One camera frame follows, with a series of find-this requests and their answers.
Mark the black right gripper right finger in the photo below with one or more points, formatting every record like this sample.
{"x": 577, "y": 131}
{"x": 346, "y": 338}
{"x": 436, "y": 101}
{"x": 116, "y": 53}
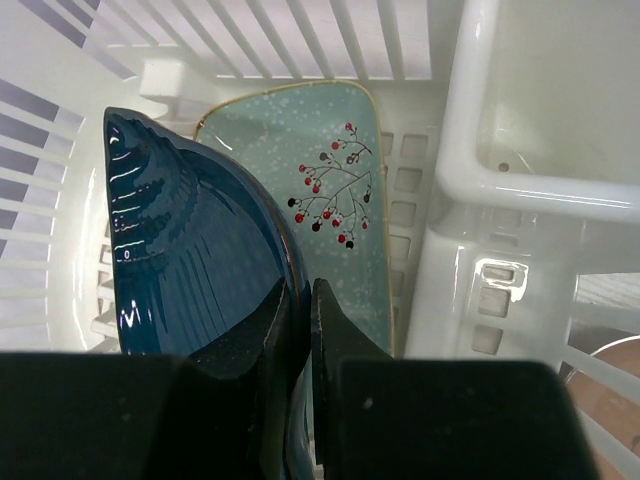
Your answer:
{"x": 377, "y": 417}

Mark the dark blue shell plate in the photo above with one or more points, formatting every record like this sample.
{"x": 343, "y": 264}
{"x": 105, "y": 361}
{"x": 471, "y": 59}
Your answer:
{"x": 206, "y": 270}

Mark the white plastic dish bin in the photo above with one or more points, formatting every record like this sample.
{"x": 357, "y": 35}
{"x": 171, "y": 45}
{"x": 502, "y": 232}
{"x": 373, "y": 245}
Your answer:
{"x": 510, "y": 139}

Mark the teal rectangular divided plate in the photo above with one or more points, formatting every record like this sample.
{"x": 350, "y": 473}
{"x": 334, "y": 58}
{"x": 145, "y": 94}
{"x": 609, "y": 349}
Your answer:
{"x": 316, "y": 147}

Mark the brown square panda dish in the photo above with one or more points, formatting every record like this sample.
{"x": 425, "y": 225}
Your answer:
{"x": 611, "y": 410}

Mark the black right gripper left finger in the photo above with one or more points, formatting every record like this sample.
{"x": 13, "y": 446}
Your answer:
{"x": 150, "y": 415}

